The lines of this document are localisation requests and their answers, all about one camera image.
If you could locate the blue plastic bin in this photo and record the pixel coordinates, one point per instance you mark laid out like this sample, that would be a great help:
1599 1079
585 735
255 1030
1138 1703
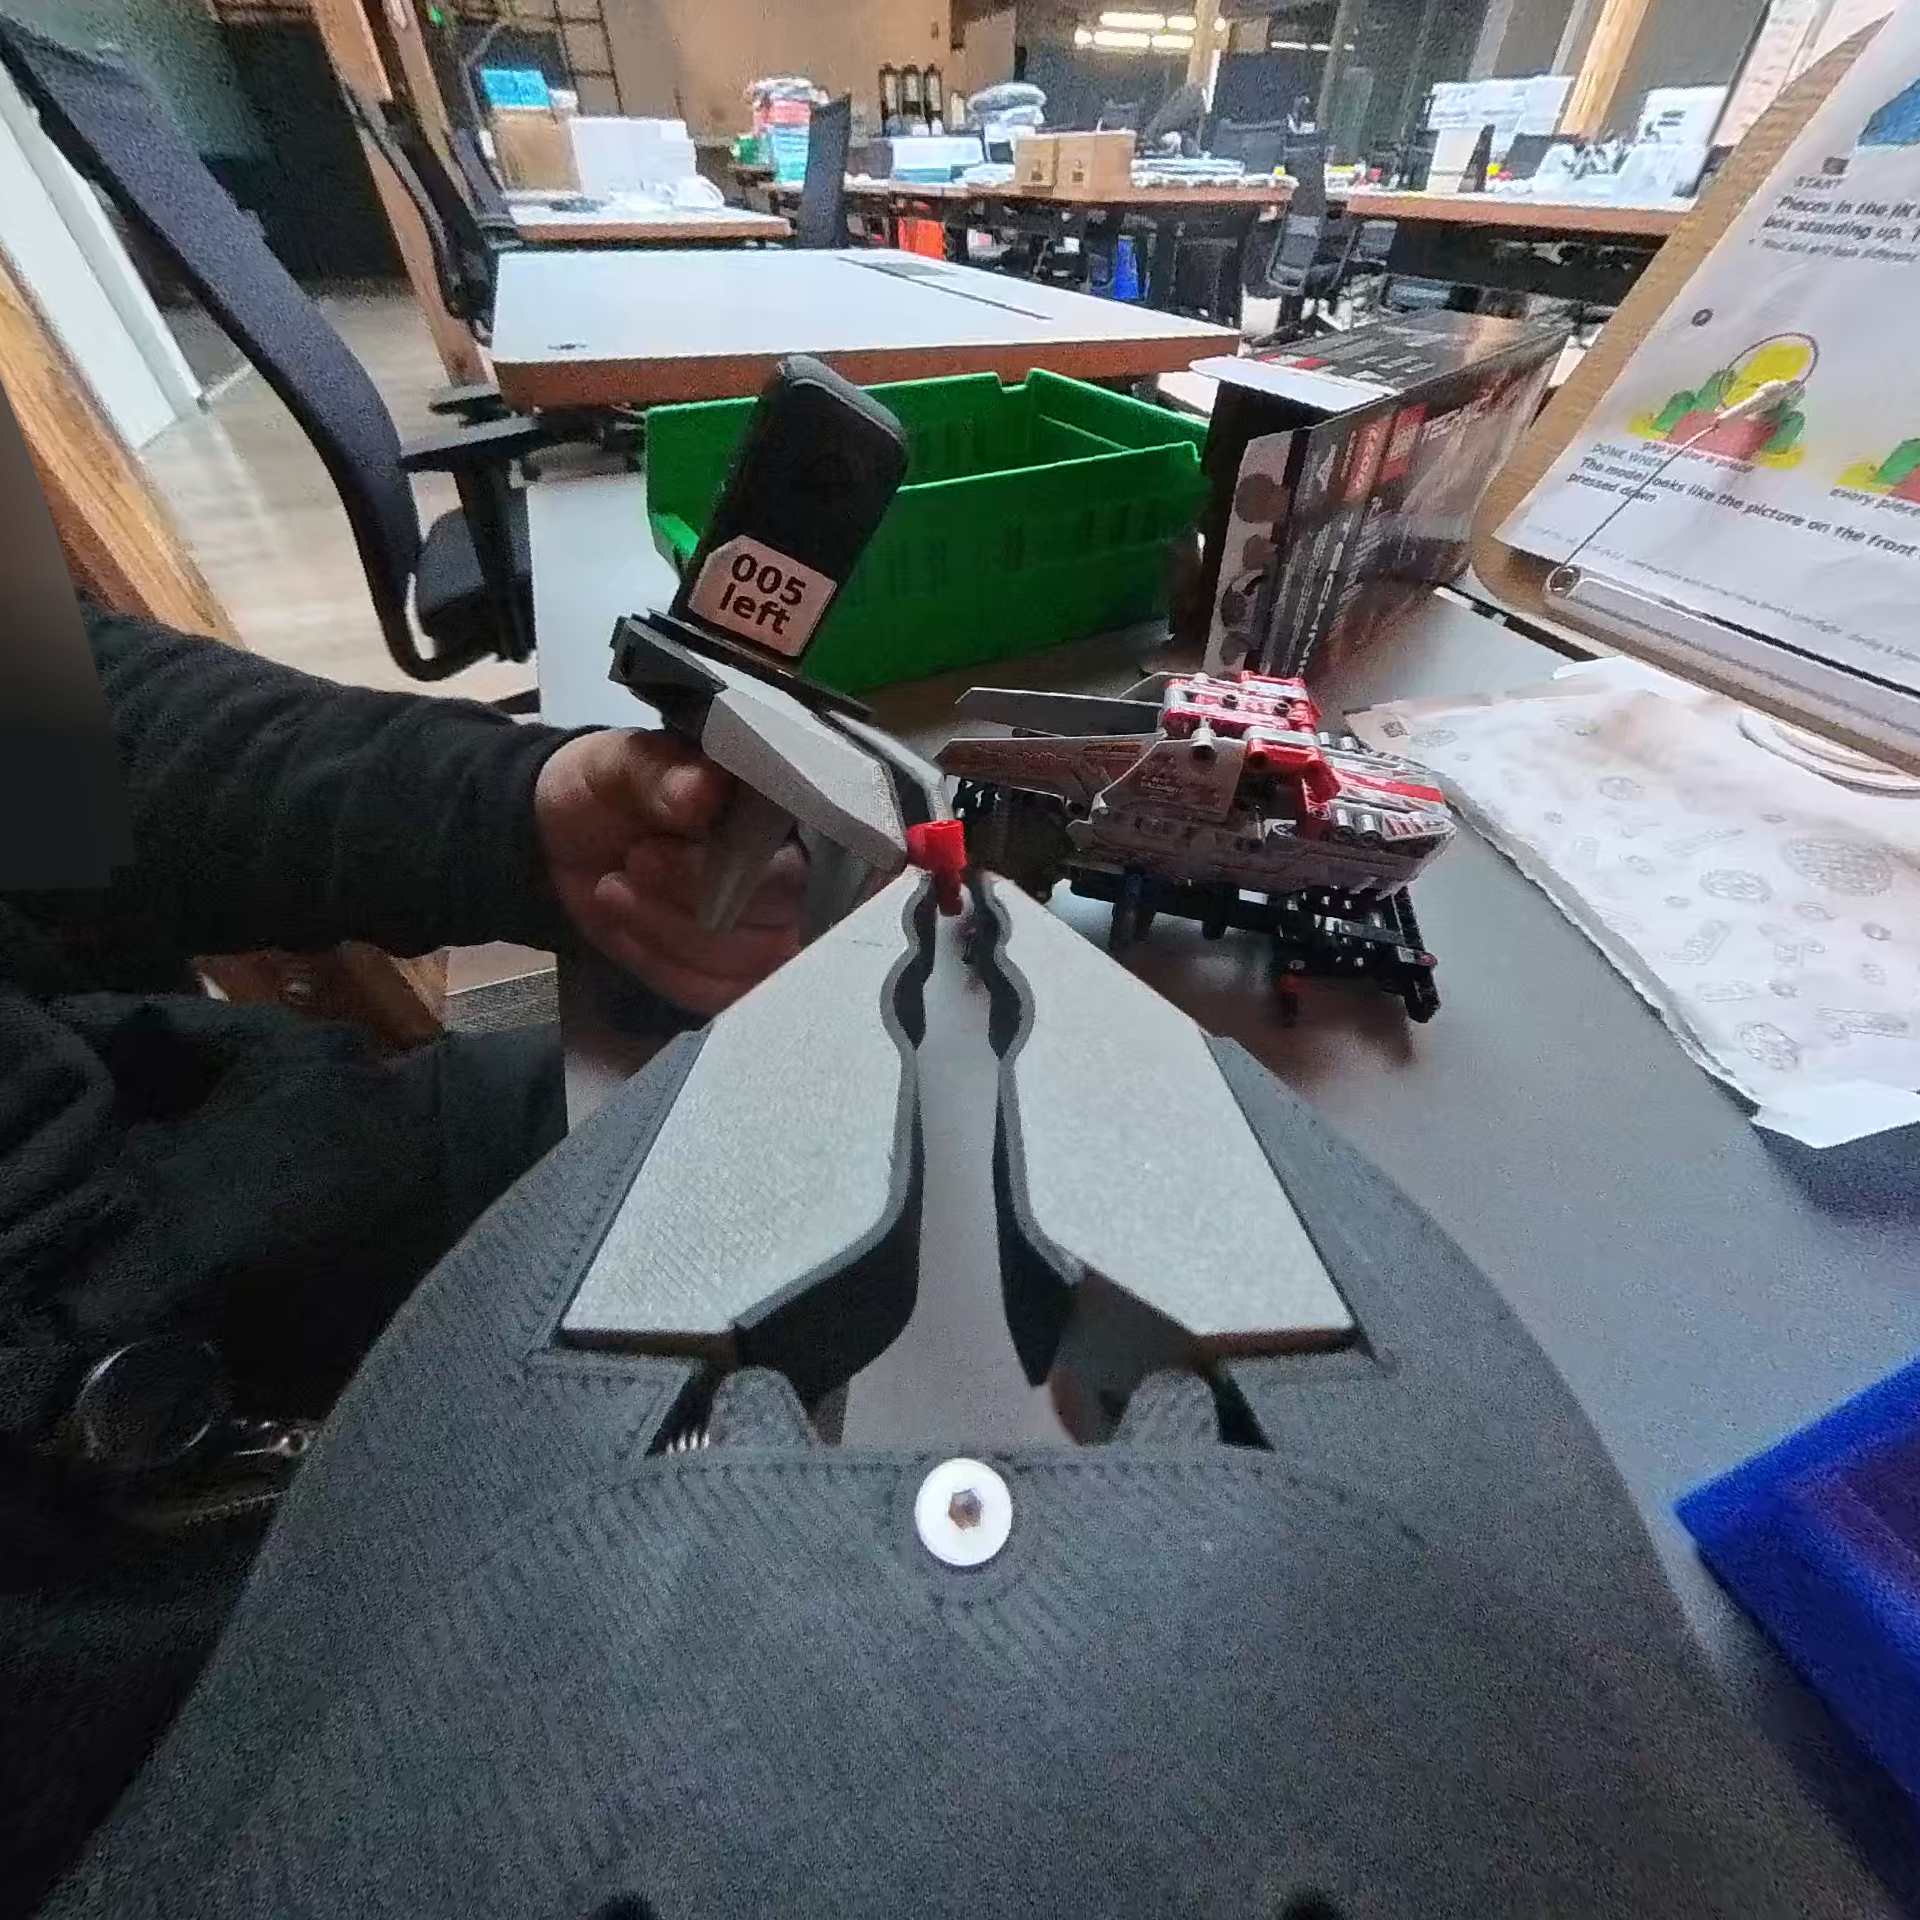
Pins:
1828 1546

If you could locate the black lego set box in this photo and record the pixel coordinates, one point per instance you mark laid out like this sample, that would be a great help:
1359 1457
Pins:
1395 481

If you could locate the black office chair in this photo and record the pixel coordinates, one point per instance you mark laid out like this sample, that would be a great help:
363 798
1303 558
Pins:
225 285

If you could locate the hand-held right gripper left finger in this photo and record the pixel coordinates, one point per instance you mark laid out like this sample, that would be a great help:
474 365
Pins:
750 1171

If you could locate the person's left forearm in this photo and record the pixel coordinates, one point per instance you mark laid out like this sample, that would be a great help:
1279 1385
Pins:
329 781

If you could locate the person's black jacket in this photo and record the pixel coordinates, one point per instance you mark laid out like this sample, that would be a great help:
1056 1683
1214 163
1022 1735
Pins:
225 1171

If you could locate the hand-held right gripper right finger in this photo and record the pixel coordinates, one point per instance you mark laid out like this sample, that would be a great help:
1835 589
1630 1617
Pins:
1170 1185

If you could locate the red grey lego model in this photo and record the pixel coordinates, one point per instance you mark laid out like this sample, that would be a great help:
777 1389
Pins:
1243 809

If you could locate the instruction sheet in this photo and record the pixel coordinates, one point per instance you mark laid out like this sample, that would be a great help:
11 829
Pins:
1769 376

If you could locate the person's left hand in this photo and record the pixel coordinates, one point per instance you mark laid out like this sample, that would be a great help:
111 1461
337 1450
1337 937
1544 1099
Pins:
628 856

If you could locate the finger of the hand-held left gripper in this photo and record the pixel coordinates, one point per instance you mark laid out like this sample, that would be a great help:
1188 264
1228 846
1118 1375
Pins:
809 781
916 787

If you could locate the cardboard box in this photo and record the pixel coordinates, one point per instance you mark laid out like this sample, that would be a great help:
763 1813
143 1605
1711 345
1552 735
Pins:
1096 161
1036 163

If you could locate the green plastic bin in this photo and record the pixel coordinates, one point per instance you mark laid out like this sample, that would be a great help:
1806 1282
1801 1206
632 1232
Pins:
1020 539

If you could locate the red lego pin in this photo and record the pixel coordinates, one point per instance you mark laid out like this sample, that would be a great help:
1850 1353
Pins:
937 848

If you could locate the wooden beam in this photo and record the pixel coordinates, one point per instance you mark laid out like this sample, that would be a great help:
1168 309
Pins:
90 494

